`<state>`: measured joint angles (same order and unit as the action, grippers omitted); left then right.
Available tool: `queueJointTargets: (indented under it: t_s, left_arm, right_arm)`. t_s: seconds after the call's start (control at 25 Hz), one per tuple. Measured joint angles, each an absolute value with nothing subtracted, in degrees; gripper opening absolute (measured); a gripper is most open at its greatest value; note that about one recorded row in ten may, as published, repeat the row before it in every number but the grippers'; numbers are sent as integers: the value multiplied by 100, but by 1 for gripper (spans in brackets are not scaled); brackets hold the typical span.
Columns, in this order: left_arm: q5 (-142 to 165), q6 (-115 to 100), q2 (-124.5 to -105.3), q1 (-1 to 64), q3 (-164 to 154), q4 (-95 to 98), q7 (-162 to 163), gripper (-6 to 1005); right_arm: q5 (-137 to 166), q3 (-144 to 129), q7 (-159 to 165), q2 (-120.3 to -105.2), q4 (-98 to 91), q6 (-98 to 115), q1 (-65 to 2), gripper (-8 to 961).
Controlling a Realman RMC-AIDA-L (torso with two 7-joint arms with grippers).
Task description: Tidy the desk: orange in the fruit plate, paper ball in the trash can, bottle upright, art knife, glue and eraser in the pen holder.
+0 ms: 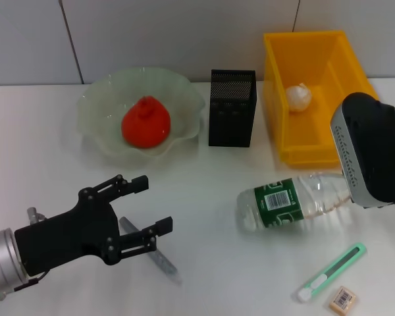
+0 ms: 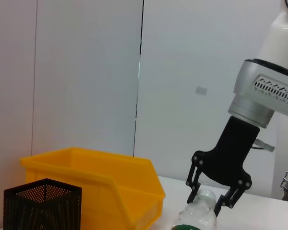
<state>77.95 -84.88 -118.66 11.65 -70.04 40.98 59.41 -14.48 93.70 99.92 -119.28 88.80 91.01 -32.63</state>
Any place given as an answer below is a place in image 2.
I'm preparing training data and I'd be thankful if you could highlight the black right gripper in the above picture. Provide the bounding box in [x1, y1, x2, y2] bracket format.
[186, 116, 261, 215]

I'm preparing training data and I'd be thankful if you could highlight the yellow plastic storage bin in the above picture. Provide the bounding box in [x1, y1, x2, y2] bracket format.
[21, 146, 166, 230]

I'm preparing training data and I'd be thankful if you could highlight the black mesh pen holder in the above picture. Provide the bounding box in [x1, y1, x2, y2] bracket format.
[3, 178, 82, 230]

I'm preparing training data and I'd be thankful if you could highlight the clear water bottle green label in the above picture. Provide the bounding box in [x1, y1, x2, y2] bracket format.
[171, 188, 218, 230]

